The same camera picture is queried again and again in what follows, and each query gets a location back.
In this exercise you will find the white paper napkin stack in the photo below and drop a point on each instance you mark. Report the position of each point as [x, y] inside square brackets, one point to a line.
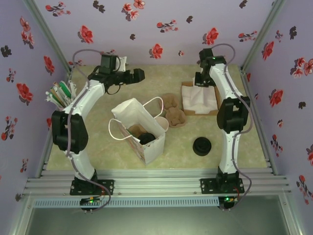
[195, 102]

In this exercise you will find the white paper bag cartoon print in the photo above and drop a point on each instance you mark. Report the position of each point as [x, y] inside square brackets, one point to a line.
[132, 110]

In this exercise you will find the paper coffee cup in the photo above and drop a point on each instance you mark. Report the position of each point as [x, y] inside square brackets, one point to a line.
[163, 123]

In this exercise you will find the black plastic cup lid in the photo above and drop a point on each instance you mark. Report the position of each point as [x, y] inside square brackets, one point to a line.
[146, 139]

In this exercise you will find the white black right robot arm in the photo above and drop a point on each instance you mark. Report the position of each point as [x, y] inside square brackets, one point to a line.
[227, 83]

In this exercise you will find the brown cardboard tray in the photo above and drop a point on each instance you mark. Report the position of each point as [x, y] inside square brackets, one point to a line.
[189, 113]

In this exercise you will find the green straw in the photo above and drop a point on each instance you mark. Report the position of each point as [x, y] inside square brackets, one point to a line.
[65, 88]

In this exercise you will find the tan paper straw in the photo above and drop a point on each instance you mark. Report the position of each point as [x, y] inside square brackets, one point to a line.
[56, 85]

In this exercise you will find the black lid on table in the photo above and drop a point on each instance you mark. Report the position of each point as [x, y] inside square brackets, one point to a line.
[201, 147]

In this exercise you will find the aluminium frame post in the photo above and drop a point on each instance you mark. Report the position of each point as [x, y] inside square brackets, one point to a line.
[261, 36]
[50, 36]

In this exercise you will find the aluminium side rail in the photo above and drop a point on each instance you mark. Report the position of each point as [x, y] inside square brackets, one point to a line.
[45, 161]
[266, 151]

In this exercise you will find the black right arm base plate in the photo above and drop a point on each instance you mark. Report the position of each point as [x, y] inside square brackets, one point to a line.
[206, 187]

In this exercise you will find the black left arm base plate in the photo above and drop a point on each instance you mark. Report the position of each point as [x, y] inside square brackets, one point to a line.
[107, 187]

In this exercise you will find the aluminium base rail beam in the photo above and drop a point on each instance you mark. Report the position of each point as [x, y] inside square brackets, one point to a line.
[156, 183]

